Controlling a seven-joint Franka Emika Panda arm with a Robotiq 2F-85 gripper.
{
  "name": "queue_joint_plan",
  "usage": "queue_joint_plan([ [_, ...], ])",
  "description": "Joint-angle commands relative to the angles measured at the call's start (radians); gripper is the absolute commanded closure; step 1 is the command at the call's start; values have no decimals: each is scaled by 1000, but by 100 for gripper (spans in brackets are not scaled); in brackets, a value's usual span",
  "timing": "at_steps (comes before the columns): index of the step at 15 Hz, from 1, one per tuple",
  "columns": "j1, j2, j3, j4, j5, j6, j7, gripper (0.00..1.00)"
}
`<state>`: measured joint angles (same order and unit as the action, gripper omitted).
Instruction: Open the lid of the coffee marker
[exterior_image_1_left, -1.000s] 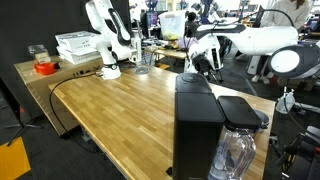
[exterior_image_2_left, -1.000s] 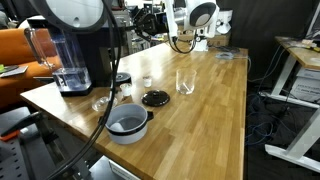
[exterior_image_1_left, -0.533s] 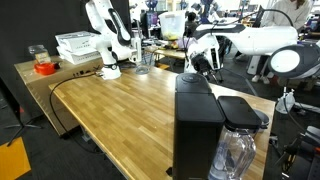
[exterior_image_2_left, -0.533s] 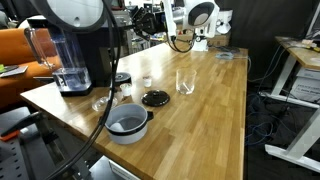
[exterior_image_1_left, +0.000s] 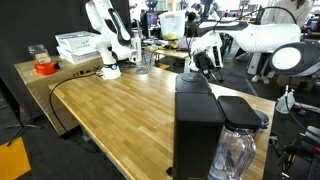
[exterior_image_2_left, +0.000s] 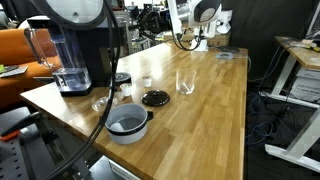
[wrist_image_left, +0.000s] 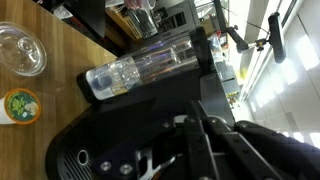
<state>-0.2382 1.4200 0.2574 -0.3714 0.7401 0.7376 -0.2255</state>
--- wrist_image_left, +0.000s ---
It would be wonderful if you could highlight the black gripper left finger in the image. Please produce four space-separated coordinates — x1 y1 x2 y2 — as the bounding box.
91 99 201 180

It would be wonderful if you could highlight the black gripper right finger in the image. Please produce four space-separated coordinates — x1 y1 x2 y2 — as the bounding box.
199 114 320 180

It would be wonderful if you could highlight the black Keurig coffee maker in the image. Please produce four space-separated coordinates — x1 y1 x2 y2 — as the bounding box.
44 68 238 180

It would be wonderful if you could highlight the clear water tank black lid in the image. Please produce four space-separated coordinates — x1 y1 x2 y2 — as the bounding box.
84 26 210 102

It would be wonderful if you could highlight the coffee pod green label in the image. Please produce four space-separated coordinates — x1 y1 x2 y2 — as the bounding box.
0 87 43 126

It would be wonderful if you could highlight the clear glass jar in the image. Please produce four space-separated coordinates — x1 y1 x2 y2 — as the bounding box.
128 8 160 41

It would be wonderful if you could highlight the seated person white shirt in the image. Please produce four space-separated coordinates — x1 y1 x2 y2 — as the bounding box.
105 0 158 11

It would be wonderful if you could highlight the black flat panel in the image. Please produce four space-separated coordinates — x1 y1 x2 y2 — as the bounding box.
63 0 108 38

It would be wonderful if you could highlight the black camera stand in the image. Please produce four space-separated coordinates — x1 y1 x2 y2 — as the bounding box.
212 0 271 54

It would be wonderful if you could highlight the black stereo camera bar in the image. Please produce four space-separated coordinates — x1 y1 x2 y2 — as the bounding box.
267 12 288 65

